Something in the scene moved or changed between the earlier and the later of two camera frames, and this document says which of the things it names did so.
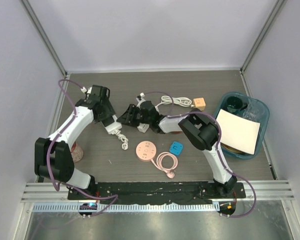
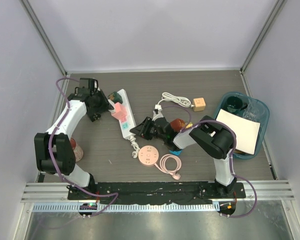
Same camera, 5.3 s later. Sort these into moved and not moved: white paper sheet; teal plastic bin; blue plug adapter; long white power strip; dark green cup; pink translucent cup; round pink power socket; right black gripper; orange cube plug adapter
Moved: long white power strip; round pink power socket; right black gripper
Not moved: orange cube plug adapter; white paper sheet; teal plastic bin; dark green cup; pink translucent cup; blue plug adapter
